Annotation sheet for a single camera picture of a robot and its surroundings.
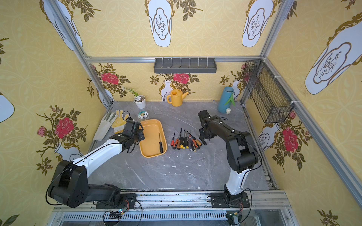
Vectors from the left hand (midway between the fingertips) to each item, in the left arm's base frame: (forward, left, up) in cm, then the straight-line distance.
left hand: (135, 133), depth 90 cm
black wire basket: (0, -77, +25) cm, 81 cm away
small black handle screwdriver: (-6, -16, -7) cm, 19 cm away
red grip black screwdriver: (-2, -24, -10) cm, 26 cm away
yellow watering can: (+32, -26, -1) cm, 41 cm away
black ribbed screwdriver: (-2, -44, -8) cm, 45 cm away
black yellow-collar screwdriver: (-2, -32, -7) cm, 32 cm away
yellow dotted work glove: (+14, +18, -10) cm, 25 cm away
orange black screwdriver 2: (-7, -40, -8) cm, 41 cm away
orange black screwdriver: (-4, -26, -8) cm, 27 cm away
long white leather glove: (+18, +27, -10) cm, 34 cm away
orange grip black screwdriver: (-2, -38, -8) cm, 39 cm away
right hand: (+1, -50, -5) cm, 50 cm away
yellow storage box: (-6, -9, -8) cm, 13 cm away
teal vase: (+23, -62, +6) cm, 67 cm away
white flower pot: (+29, +2, -1) cm, 29 cm away
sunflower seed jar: (+17, -2, -2) cm, 17 cm away
